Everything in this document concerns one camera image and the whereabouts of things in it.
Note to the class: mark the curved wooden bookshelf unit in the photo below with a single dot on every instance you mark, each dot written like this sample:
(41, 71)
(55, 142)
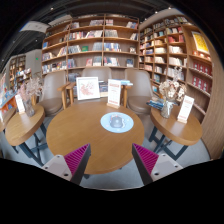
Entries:
(180, 56)

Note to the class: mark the small white sign card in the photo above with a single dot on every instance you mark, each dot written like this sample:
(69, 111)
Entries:
(20, 104)
(185, 109)

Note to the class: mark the white hanging ceiling panel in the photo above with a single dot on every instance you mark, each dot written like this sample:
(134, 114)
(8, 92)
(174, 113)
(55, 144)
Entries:
(60, 20)
(35, 26)

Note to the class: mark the stack of books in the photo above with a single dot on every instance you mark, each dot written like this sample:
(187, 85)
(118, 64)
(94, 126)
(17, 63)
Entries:
(155, 104)

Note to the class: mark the wide wooden bookshelf unit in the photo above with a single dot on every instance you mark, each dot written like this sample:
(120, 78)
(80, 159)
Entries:
(90, 43)

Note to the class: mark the round wooden side table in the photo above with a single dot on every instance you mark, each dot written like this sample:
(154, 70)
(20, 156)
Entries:
(25, 125)
(176, 130)
(6, 118)

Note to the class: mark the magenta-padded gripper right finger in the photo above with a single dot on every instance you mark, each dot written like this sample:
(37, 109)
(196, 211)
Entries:
(145, 159)

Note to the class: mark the glass vase with beige flowers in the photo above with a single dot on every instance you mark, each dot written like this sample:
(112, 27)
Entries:
(166, 110)

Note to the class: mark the white framed floral picture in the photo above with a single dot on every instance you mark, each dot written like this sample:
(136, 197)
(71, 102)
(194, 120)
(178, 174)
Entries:
(88, 88)

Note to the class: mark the grey computer mouse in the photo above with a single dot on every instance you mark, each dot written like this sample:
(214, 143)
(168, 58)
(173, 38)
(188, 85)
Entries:
(116, 121)

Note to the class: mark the white and red sign card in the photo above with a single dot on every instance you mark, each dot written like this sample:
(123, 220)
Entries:
(114, 93)

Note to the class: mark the small distant bookshelf unit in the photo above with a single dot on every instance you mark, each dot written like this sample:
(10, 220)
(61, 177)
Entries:
(17, 70)

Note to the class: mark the dark upright book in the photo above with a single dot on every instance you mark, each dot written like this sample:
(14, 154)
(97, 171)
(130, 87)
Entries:
(103, 88)

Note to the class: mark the round light blue mouse pad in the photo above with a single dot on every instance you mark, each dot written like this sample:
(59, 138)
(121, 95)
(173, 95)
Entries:
(105, 123)

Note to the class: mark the glass vase with pink flowers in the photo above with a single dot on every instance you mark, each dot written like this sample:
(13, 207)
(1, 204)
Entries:
(29, 106)

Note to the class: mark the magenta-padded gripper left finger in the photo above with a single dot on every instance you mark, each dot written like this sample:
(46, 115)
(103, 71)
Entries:
(77, 159)

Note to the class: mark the colourful book display stand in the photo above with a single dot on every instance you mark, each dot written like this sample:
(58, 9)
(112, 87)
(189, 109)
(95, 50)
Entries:
(6, 96)

